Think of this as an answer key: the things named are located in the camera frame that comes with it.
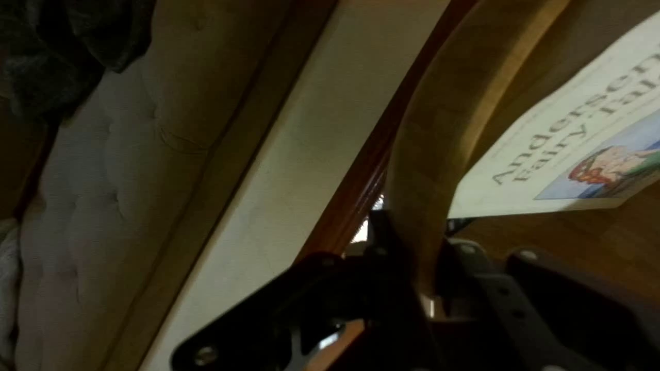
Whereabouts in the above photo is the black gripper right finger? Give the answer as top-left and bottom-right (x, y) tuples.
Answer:
(441, 235), (660, 371)

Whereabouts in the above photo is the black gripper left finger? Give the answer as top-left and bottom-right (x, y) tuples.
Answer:
(169, 209), (441, 371)

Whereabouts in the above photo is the wooden bowl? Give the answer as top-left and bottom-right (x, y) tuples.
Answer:
(382, 0), (660, 325)

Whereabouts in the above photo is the Andersen fairy tales book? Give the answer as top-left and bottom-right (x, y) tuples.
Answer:
(449, 8), (660, 221)

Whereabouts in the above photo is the brown tufted sofa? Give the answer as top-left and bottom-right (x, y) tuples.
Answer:
(0, 0), (339, 371)

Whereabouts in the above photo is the dark grey crumpled cloth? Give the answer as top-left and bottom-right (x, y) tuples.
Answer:
(0, 0), (158, 122)

